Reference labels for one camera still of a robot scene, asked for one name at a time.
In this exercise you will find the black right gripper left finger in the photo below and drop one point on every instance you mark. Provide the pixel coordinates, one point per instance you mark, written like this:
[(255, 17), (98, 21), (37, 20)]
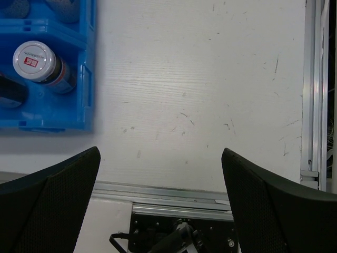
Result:
[(44, 211)]

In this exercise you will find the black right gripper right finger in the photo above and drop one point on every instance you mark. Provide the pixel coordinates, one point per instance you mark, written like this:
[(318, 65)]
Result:
[(274, 214)]

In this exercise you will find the red label spice jar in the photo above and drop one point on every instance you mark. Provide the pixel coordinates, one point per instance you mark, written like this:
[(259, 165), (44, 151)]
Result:
[(36, 62), (13, 94)]

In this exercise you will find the blue label shaker silver lid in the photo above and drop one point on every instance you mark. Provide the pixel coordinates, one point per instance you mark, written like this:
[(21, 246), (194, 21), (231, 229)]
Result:
[(66, 11)]

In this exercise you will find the blue bin near compartment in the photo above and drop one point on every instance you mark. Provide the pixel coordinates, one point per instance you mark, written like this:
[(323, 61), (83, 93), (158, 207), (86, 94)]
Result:
[(45, 110)]

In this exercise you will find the blue bin compartment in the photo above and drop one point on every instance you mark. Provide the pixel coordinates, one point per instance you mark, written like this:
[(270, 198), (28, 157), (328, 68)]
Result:
[(87, 15), (45, 110)]

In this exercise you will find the blue bin middle compartment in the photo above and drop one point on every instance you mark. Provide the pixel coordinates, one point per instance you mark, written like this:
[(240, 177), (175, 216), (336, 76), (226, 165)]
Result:
[(87, 15)]

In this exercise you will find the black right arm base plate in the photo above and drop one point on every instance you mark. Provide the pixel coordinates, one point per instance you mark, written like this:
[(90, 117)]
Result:
[(173, 229)]

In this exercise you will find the aluminium table frame rail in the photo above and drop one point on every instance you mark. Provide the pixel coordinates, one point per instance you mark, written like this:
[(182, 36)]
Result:
[(180, 81)]

